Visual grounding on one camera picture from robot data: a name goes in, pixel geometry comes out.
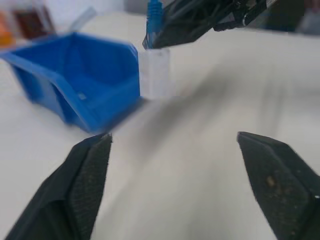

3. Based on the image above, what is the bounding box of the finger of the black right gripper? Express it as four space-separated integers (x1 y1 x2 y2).
163 0 235 16
142 11 234 50

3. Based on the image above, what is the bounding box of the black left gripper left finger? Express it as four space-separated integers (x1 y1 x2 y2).
4 133 114 240

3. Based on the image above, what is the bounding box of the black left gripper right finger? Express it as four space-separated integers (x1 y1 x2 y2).
236 131 320 240

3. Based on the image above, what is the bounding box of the blue Ethernet cable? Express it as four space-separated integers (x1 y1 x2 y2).
145 0 164 48

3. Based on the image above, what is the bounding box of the small white adapter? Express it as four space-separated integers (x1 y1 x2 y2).
139 48 173 100

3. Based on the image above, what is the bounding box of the blue plastic storage bin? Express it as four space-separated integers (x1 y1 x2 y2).
0 31 145 134

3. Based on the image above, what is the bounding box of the orange soda bottle blue cap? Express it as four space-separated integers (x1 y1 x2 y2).
0 11 13 48

